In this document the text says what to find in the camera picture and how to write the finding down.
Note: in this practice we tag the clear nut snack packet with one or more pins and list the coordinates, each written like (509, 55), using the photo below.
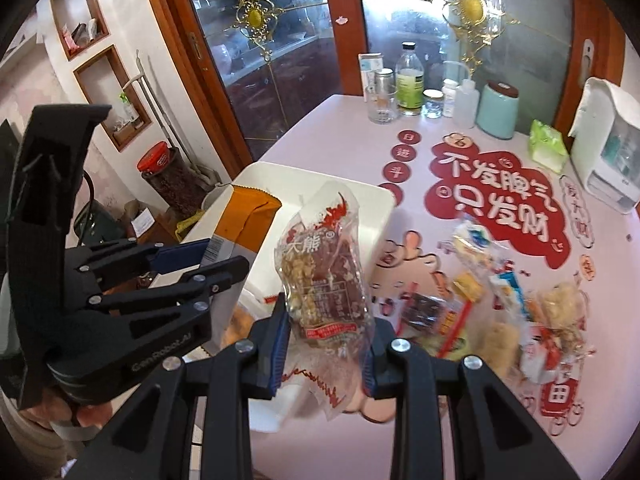
(320, 265)

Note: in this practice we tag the red lid jar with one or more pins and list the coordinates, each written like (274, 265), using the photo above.
(170, 185)

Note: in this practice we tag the green tissue pack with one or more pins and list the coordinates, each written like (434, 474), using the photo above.
(547, 145)

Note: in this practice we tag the pale pastry packet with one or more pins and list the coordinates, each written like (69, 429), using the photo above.
(557, 305)
(497, 345)

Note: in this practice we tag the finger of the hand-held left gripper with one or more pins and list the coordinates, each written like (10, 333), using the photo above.
(180, 256)
(220, 273)

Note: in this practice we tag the white pill bottle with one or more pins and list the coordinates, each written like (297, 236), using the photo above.
(449, 100)

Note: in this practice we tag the wooden glass door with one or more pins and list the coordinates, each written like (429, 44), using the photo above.
(520, 40)
(280, 85)

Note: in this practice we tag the person's left hand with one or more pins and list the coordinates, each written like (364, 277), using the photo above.
(92, 415)

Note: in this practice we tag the gold door ornament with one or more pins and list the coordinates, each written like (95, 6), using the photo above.
(472, 5)
(255, 15)

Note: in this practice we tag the small yellow snack packet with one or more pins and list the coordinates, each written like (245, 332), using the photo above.
(465, 285)

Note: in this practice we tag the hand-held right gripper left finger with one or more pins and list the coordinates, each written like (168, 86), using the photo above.
(278, 345)

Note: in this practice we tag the white squeeze bottle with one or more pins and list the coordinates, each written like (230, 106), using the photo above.
(466, 105)

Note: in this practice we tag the white blue carton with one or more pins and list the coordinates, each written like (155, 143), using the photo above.
(369, 67)

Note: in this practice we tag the white sterilizer appliance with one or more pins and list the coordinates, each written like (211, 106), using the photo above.
(595, 160)

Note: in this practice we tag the red white snack packet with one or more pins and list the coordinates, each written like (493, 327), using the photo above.
(537, 360)

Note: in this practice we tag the printed pink tablecloth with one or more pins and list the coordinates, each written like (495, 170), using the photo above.
(340, 150)

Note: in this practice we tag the blue snack packet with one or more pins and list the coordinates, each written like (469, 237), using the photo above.
(510, 287)

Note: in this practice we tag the metal crutches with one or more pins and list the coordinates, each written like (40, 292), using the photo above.
(161, 110)

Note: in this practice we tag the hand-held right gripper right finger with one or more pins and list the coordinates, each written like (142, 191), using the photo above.
(368, 366)

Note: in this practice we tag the white storage box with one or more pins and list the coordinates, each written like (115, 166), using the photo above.
(370, 220)

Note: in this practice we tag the glass bottle green label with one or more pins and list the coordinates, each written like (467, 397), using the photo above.
(410, 90)

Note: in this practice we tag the yellow red snack packet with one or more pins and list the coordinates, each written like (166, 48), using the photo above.
(450, 335)

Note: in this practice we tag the glass cup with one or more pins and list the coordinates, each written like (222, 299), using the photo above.
(382, 110)

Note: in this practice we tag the small glass jar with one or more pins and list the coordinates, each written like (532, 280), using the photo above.
(432, 107)

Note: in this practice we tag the teal canister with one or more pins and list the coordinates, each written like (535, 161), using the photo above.
(497, 115)

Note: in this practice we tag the orange snack packet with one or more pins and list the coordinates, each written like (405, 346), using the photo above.
(245, 220)

